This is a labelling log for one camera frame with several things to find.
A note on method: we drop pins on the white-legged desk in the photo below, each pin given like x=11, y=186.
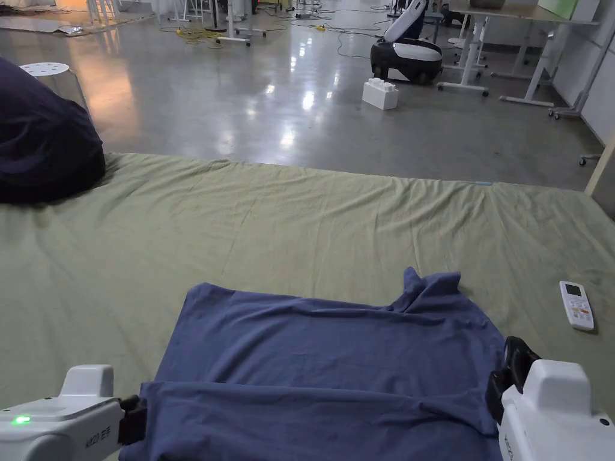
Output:
x=509, y=14

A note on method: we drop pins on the white remote control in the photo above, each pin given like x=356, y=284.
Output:
x=577, y=307

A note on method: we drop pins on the white and black robot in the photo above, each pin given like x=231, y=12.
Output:
x=408, y=50

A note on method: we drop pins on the bed with pale green sheet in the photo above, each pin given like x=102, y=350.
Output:
x=269, y=230

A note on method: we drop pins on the dark navy cloth pile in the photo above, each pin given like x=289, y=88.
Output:
x=43, y=144

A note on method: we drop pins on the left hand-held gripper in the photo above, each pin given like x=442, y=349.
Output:
x=57, y=427

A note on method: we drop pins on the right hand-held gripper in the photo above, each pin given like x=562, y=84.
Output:
x=552, y=413

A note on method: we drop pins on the flat cardboard sheet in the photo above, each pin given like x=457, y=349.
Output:
x=43, y=25

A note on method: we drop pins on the white brick-shaped block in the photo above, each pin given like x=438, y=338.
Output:
x=379, y=95

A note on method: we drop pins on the dark blue shirt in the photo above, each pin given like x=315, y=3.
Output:
x=312, y=365

